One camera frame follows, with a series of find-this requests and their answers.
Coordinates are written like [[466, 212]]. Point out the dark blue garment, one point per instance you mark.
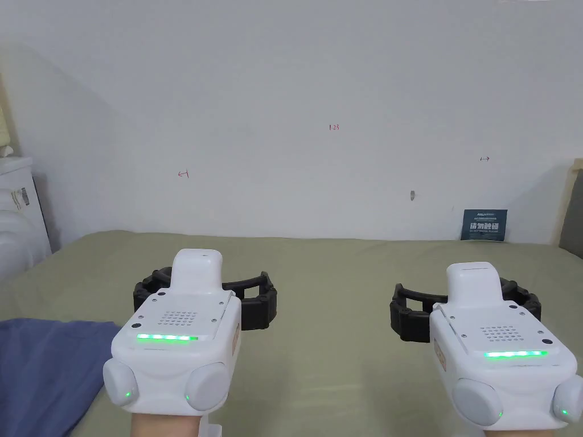
[[45, 373]]

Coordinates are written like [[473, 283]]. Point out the person's right hand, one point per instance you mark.
[[519, 433]]

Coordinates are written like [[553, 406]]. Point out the person's left hand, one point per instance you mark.
[[164, 425]]

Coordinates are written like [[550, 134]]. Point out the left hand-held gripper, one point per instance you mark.
[[182, 359]]

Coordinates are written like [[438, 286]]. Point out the white washing machine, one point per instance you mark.
[[18, 236]]

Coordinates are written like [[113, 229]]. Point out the bed with pale green sheet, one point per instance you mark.
[[328, 364]]

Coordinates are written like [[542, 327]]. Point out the dark blue wall sign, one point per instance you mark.
[[483, 225]]

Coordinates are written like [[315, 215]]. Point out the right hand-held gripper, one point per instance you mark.
[[501, 359]]

